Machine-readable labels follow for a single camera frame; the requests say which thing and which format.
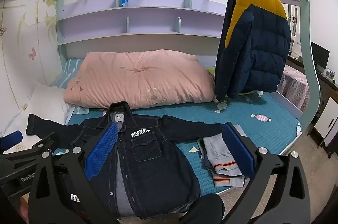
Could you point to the folded grey pants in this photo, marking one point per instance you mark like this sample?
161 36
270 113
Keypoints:
216 158

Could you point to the dark denim jacket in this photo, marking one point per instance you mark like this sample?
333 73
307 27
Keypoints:
148 160

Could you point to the dark wooden desk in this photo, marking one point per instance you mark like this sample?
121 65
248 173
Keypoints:
327 91

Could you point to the white floral wardrobe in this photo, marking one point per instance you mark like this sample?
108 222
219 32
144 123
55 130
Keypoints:
23 54

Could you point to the lilac wall shelf unit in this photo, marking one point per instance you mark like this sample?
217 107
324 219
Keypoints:
148 20

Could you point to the pink patterned cloth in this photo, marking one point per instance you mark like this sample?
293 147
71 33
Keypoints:
293 83

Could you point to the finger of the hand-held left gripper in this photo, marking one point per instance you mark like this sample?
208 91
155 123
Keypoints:
10 139
29 150

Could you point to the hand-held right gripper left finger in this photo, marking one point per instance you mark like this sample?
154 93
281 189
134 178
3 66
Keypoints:
101 152

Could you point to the white pillow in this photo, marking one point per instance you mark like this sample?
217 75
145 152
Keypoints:
45 107

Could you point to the black computer monitor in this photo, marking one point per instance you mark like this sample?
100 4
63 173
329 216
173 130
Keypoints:
320 56

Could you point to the pink quilt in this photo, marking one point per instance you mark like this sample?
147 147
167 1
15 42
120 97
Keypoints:
137 78

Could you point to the navy and yellow puffer jacket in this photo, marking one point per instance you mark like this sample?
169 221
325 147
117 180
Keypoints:
261 54

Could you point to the light blue striped cloth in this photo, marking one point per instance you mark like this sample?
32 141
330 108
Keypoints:
66 73

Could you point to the teal quilted bed sheet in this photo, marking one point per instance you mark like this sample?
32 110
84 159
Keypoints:
237 113

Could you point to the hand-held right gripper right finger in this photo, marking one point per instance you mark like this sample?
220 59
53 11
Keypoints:
239 150

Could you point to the mint green bed frame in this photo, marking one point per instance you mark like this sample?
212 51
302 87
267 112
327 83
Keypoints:
311 81

